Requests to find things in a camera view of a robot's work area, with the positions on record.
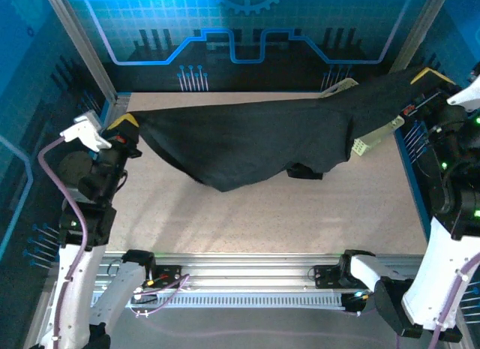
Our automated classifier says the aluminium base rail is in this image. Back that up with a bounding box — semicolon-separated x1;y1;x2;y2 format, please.
100;251;428;290

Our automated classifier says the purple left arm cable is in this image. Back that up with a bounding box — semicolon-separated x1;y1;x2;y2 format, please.
37;137;191;349

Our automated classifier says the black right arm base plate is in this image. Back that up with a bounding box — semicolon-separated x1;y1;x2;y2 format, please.
313;264;353;290

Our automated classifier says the black t-shirt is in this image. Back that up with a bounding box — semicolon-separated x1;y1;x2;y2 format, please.
127;65;427;193

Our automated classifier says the aluminium table side rail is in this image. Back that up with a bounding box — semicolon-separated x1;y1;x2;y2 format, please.
100;93;131;132

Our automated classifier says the blue table side trim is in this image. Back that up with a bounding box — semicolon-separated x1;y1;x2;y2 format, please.
97;101;113;131
393;133;432;238

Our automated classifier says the grey metal platform panel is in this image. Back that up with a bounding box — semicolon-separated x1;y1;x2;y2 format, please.
108;307;406;349

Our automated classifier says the aluminium frame post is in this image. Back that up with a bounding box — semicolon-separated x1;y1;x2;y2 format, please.
388;0;451;74
40;0;121;102

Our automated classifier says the white slotted cable duct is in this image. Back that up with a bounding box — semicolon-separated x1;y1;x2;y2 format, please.
91;291;346;309

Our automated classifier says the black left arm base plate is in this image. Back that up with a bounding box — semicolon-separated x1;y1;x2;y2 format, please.
149;264;184;290

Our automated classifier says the pale green plastic basket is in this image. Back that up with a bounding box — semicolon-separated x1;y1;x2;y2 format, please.
318;77;406;157

